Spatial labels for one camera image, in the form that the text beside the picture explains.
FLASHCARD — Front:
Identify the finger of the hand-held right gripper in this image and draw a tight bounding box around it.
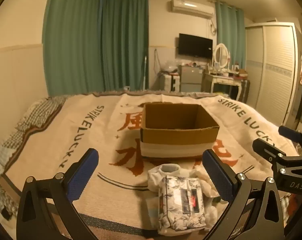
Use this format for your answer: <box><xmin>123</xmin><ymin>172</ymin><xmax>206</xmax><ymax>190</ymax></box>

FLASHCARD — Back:
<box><xmin>278</xmin><ymin>125</ymin><xmax>302</xmax><ymax>153</ymax></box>
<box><xmin>252</xmin><ymin>138</ymin><xmax>288</xmax><ymax>167</ymax></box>

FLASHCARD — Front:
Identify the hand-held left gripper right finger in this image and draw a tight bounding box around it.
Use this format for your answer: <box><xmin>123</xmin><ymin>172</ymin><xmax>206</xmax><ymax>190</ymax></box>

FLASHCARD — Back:
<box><xmin>202</xmin><ymin>149</ymin><xmax>284</xmax><ymax>240</ymax></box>

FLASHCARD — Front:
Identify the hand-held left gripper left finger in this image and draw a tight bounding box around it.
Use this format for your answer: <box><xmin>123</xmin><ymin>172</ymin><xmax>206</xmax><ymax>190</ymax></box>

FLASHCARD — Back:
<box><xmin>16</xmin><ymin>148</ymin><xmax>99</xmax><ymax>240</ymax></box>

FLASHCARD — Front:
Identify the floral tissue packet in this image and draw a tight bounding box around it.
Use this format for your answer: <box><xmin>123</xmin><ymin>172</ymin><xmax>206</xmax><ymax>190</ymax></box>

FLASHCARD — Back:
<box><xmin>157</xmin><ymin>175</ymin><xmax>207</xmax><ymax>236</ymax></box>

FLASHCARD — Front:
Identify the cardboard box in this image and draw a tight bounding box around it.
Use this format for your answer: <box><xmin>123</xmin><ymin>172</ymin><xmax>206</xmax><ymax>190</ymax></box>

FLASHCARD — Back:
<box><xmin>140</xmin><ymin>102</ymin><xmax>220</xmax><ymax>159</ymax></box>

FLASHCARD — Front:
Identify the white sock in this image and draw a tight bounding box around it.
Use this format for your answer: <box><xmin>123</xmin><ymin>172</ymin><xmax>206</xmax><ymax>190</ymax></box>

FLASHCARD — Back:
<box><xmin>147</xmin><ymin>163</ymin><xmax>191</xmax><ymax>193</ymax></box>

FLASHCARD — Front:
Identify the cream crumpled cloth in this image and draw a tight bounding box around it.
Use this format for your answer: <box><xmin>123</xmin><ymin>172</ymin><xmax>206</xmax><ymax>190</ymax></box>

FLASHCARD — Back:
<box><xmin>188</xmin><ymin>165</ymin><xmax>220</xmax><ymax>198</ymax></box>

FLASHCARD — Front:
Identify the orange cloth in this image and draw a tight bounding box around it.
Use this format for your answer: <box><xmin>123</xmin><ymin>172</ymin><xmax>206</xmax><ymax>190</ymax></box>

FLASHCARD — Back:
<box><xmin>283</xmin><ymin>194</ymin><xmax>302</xmax><ymax>227</ymax></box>

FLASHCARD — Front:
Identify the white cotton wad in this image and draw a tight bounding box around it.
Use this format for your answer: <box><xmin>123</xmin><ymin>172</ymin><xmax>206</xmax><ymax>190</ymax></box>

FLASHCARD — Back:
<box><xmin>205</xmin><ymin>201</ymin><xmax>218</xmax><ymax>227</ymax></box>

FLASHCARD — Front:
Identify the cream printed blanket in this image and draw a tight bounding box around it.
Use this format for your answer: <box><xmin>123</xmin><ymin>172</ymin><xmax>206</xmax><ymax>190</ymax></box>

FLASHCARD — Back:
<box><xmin>3</xmin><ymin>91</ymin><xmax>300</xmax><ymax>240</ymax></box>

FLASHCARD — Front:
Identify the dark suitcase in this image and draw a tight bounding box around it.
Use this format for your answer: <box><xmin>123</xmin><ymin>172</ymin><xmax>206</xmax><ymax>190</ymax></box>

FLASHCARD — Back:
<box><xmin>237</xmin><ymin>78</ymin><xmax>252</xmax><ymax>103</ymax></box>

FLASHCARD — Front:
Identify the white sliding wardrobe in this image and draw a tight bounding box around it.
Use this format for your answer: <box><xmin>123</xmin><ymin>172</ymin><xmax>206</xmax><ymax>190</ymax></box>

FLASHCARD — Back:
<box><xmin>245</xmin><ymin>22</ymin><xmax>302</xmax><ymax>127</ymax></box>

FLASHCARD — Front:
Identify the checked bed sheet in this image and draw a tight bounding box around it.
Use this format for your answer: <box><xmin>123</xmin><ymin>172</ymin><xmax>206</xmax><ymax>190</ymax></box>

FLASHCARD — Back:
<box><xmin>0</xmin><ymin>96</ymin><xmax>72</xmax><ymax>222</ymax></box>

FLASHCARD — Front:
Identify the white dressing table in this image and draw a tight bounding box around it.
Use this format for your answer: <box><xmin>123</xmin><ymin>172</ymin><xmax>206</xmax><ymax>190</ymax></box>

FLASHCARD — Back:
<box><xmin>203</xmin><ymin>67</ymin><xmax>245</xmax><ymax>101</ymax></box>

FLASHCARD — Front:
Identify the grey mini fridge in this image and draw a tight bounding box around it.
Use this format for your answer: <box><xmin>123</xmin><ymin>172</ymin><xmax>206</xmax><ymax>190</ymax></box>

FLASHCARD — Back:
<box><xmin>178</xmin><ymin>65</ymin><xmax>204</xmax><ymax>93</ymax></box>

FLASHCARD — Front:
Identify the oval vanity mirror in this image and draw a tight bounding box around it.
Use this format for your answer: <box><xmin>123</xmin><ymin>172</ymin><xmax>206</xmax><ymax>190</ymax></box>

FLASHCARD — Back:
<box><xmin>213</xmin><ymin>43</ymin><xmax>231</xmax><ymax>69</ymax></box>

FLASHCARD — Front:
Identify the white suitcase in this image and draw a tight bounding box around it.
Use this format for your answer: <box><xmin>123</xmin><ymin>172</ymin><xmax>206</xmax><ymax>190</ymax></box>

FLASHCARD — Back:
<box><xmin>161</xmin><ymin>73</ymin><xmax>180</xmax><ymax>92</ymax></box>

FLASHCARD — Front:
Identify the light teal curtain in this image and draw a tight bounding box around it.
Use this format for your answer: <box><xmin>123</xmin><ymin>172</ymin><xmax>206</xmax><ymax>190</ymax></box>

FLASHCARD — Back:
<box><xmin>214</xmin><ymin>0</ymin><xmax>245</xmax><ymax>68</ymax></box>

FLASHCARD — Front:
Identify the wide green curtain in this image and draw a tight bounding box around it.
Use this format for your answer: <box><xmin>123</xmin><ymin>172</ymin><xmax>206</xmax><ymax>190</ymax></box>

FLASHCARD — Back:
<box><xmin>42</xmin><ymin>0</ymin><xmax>103</xmax><ymax>97</ymax></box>

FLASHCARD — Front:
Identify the narrow green curtain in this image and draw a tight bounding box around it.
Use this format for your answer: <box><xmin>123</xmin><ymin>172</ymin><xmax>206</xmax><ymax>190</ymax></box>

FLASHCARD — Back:
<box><xmin>99</xmin><ymin>0</ymin><xmax>150</xmax><ymax>92</ymax></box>

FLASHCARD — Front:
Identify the white air conditioner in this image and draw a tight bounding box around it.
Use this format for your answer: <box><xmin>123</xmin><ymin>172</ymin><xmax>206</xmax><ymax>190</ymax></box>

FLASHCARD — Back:
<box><xmin>169</xmin><ymin>0</ymin><xmax>215</xmax><ymax>19</ymax></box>

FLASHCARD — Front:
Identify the black wall television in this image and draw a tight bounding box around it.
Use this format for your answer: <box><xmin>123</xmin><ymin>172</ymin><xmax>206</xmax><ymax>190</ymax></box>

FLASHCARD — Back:
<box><xmin>178</xmin><ymin>33</ymin><xmax>213</xmax><ymax>59</ymax></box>

